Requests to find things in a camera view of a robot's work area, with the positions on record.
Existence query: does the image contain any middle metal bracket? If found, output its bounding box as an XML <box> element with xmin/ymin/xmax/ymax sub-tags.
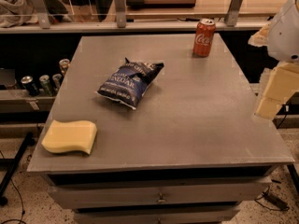
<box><xmin>114</xmin><ymin>0</ymin><xmax>126</xmax><ymax>28</ymax></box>

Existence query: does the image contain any grey cloth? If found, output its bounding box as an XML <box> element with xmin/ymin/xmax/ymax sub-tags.
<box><xmin>0</xmin><ymin>0</ymin><xmax>37</xmax><ymax>28</ymax></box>

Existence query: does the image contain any red cola can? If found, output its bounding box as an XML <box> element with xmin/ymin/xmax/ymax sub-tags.
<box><xmin>193</xmin><ymin>19</ymin><xmax>216</xmax><ymax>57</ymax></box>

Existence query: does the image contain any upper grey drawer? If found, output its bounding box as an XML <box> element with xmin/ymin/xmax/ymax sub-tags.
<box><xmin>50</xmin><ymin>176</ymin><xmax>271</xmax><ymax>210</ymax></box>

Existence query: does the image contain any grey drawer cabinet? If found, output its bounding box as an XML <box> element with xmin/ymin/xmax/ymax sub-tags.
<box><xmin>28</xmin><ymin>35</ymin><xmax>292</xmax><ymax>214</ymax></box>

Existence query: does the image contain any tan soda can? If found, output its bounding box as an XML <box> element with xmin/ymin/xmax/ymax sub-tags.
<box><xmin>59</xmin><ymin>59</ymin><xmax>70</xmax><ymax>76</ymax></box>

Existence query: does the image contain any black stand leg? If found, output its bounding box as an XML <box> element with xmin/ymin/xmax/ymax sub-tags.
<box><xmin>0</xmin><ymin>133</ymin><xmax>35</xmax><ymax>206</ymax></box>

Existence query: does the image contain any yellow sponge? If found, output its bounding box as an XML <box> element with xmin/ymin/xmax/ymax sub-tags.
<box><xmin>41</xmin><ymin>120</ymin><xmax>97</xmax><ymax>154</ymax></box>

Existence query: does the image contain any silver soda can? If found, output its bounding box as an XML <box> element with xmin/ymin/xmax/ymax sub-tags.
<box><xmin>52</xmin><ymin>74</ymin><xmax>62</xmax><ymax>90</ymax></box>

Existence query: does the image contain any metal bracket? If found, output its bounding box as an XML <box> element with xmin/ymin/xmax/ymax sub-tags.
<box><xmin>114</xmin><ymin>0</ymin><xmax>126</xmax><ymax>28</ymax></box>
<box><xmin>32</xmin><ymin>0</ymin><xmax>50</xmax><ymax>29</ymax></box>
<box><xmin>224</xmin><ymin>0</ymin><xmax>243</xmax><ymax>26</ymax></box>

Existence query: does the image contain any black floor cable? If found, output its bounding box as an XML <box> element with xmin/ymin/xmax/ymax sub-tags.
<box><xmin>0</xmin><ymin>151</ymin><xmax>29</xmax><ymax>224</ymax></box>

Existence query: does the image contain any left metal bracket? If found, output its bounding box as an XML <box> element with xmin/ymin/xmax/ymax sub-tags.
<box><xmin>32</xmin><ymin>0</ymin><xmax>50</xmax><ymax>29</ymax></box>

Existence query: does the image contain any grey drawer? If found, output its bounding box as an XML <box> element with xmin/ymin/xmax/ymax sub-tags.
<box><xmin>74</xmin><ymin>205</ymin><xmax>240</xmax><ymax>224</ymax></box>
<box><xmin>50</xmin><ymin>176</ymin><xmax>271</xmax><ymax>210</ymax></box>

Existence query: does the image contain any dark soda can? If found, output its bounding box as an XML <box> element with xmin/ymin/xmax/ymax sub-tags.
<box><xmin>21</xmin><ymin>76</ymin><xmax>39</xmax><ymax>96</ymax></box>

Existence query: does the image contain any black power adapter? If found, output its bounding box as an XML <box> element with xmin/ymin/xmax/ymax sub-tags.
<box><xmin>264</xmin><ymin>192</ymin><xmax>289</xmax><ymax>211</ymax></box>

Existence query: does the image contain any right metal bracket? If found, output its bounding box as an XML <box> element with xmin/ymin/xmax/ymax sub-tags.
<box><xmin>224</xmin><ymin>0</ymin><xmax>243</xmax><ymax>26</ymax></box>

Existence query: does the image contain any blue chip bag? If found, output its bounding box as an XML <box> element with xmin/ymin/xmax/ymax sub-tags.
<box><xmin>97</xmin><ymin>59</ymin><xmax>164</xmax><ymax>110</ymax></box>

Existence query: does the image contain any lower grey drawer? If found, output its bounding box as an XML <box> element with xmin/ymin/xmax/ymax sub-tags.
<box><xmin>74</xmin><ymin>205</ymin><xmax>240</xmax><ymax>224</ymax></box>

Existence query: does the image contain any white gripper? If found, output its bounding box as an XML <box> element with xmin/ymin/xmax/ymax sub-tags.
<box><xmin>248</xmin><ymin>0</ymin><xmax>299</xmax><ymax>120</ymax></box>

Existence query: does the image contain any green soda can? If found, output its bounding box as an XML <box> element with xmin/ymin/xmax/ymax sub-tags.
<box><xmin>39</xmin><ymin>75</ymin><xmax>55</xmax><ymax>96</ymax></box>

